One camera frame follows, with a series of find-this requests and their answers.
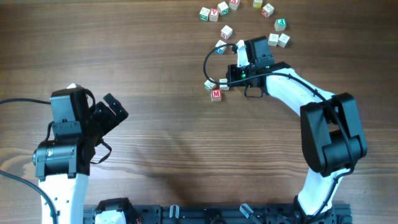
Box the plain pale wooden block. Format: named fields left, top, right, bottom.
left=219, top=78, right=229, bottom=91

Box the red M wooden block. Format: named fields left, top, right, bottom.
left=211, top=89, right=222, bottom=101

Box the green sided wooden block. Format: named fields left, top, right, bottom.
left=204, top=78, right=217, bottom=92

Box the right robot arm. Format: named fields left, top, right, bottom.
left=226, top=37, right=368, bottom=222

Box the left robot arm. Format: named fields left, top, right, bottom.
left=33, top=85, right=128, bottom=223

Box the blue sided wooden block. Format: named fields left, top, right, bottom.
left=215, top=40, right=227, bottom=55

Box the red sided tilted block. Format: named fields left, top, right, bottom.
left=220, top=25, right=233, bottom=40

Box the plain tilted wooden block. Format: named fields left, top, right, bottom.
left=277, top=34, right=290, bottom=48

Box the red V wooden block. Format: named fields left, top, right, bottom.
left=209, top=9, right=219, bottom=22

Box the green N wooden block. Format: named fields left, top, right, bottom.
left=218, top=1, right=229, bottom=16

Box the green E wooden block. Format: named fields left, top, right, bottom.
left=274, top=18, right=287, bottom=32

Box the green letter wooden block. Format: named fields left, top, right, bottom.
left=199, top=7, right=210, bottom=21

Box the red X wooden block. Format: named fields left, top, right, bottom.
left=229, top=0, right=240, bottom=11

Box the red sided wooden block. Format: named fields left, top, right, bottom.
left=262, top=3, right=274, bottom=18

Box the yellow wooden block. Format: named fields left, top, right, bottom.
left=252, top=0, right=263, bottom=9

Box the black right camera cable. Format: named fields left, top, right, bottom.
left=203, top=43, right=356, bottom=217

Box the black camera cable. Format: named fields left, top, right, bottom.
left=0, top=98, right=58, bottom=224
left=203, top=43, right=356, bottom=217

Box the black left camera cable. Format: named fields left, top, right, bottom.
left=0, top=98, right=58, bottom=224

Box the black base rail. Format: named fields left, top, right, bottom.
left=83, top=197, right=352, bottom=224

